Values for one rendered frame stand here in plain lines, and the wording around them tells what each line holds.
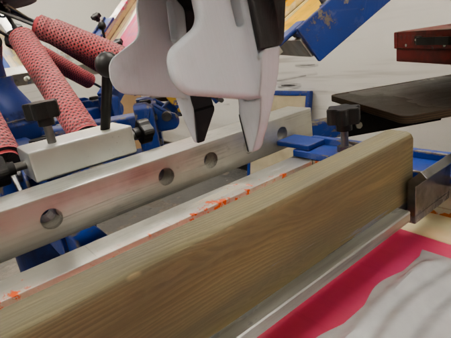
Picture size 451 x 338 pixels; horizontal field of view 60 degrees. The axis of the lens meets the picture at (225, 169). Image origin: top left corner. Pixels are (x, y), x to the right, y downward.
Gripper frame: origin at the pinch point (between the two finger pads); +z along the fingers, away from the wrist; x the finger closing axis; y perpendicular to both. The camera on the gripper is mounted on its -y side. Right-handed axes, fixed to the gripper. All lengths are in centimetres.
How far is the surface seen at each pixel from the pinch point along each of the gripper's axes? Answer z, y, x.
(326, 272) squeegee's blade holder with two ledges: 12.3, -4.7, 2.3
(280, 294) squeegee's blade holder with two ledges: 12.2, -0.8, 1.4
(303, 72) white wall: 26, -200, -165
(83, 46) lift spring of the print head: -8, -17, -65
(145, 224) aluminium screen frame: 12.5, -0.6, -17.7
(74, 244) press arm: 20.0, 2.5, -37.4
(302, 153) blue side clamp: 12.0, -25.0, -16.9
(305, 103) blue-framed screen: 47, -194, -161
